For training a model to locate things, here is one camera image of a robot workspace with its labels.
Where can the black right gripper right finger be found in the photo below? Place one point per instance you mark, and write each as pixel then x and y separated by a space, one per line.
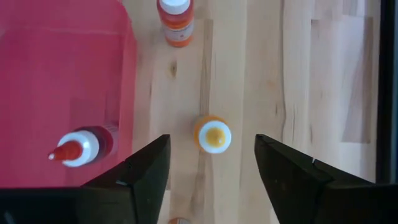
pixel 326 205

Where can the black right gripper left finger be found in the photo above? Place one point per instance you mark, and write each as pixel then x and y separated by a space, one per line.
pixel 77 205

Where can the red translucent plastic bin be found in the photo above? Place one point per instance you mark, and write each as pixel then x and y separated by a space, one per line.
pixel 62 77

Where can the orange food colouring bottle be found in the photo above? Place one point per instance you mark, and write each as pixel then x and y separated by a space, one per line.
pixel 177 31

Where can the black aluminium table frame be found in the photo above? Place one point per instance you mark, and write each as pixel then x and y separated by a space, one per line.
pixel 385 93

